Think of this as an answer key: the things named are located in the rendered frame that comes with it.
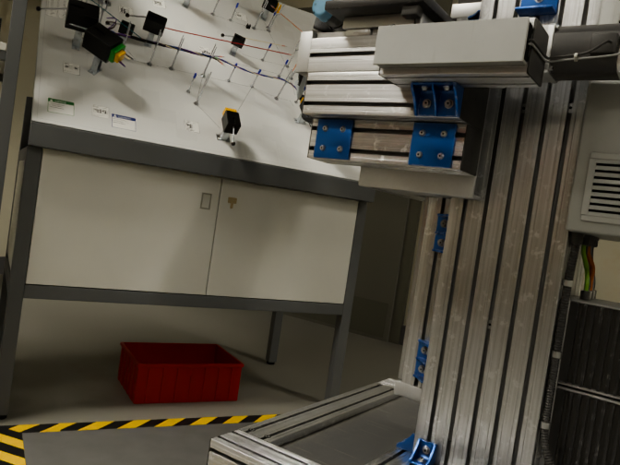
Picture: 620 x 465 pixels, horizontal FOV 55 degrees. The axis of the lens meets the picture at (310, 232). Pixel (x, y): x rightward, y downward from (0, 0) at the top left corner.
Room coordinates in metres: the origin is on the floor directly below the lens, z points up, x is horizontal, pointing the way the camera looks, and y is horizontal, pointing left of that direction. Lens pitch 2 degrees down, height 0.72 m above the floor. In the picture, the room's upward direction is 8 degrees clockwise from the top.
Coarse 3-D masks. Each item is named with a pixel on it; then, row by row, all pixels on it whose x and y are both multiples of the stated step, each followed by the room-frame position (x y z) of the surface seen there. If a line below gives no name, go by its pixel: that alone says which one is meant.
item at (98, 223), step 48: (48, 192) 1.72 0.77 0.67; (96, 192) 1.78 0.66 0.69; (144, 192) 1.85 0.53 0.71; (192, 192) 1.92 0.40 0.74; (48, 240) 1.73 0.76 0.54; (96, 240) 1.79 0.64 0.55; (144, 240) 1.86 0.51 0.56; (192, 240) 1.93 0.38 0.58; (144, 288) 1.87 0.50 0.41; (192, 288) 1.95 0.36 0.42
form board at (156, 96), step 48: (96, 0) 2.10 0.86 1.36; (144, 0) 2.24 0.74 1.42; (192, 0) 2.38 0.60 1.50; (240, 0) 2.55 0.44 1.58; (48, 48) 1.85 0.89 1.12; (144, 48) 2.07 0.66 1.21; (192, 48) 2.20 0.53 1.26; (288, 48) 2.51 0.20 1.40; (48, 96) 1.74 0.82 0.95; (96, 96) 1.83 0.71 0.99; (144, 96) 1.93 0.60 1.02; (192, 96) 2.04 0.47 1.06; (240, 96) 2.16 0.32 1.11; (288, 96) 2.30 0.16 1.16; (192, 144) 1.90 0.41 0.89; (240, 144) 2.01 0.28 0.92; (288, 144) 2.12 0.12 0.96
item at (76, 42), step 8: (72, 0) 1.82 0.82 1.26; (40, 8) 1.80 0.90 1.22; (48, 8) 1.80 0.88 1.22; (56, 8) 1.81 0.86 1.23; (64, 8) 1.81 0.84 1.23; (72, 8) 1.80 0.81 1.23; (80, 8) 1.81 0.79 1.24; (88, 8) 1.83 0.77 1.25; (96, 8) 1.85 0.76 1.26; (72, 16) 1.80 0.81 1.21; (80, 16) 1.81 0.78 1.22; (88, 16) 1.81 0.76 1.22; (96, 16) 1.83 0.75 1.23; (80, 24) 1.83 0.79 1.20; (88, 24) 1.83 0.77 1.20; (80, 32) 1.88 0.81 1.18; (72, 40) 1.92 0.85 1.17; (80, 40) 1.90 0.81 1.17; (72, 48) 1.90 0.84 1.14
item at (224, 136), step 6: (228, 114) 1.91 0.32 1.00; (234, 114) 1.93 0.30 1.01; (222, 120) 1.94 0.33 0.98; (228, 120) 1.90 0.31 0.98; (234, 120) 1.91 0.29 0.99; (222, 126) 1.93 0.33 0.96; (228, 126) 1.90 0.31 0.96; (234, 126) 1.91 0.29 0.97; (240, 126) 1.91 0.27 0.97; (222, 132) 1.96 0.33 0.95; (228, 132) 1.92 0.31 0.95; (234, 132) 1.93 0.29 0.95; (222, 138) 1.97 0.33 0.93; (228, 138) 1.99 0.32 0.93; (234, 144) 1.89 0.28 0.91
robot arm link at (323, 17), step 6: (318, 0) 1.92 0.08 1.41; (324, 0) 1.91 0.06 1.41; (330, 0) 1.91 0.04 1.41; (312, 6) 1.94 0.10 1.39; (318, 6) 1.92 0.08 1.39; (324, 6) 1.91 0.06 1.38; (318, 12) 1.92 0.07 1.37; (324, 12) 1.91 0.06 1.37; (324, 18) 1.94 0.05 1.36; (330, 18) 1.94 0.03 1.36; (336, 18) 1.95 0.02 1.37; (330, 24) 1.98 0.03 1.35; (336, 24) 1.98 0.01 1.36; (342, 24) 1.99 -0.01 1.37
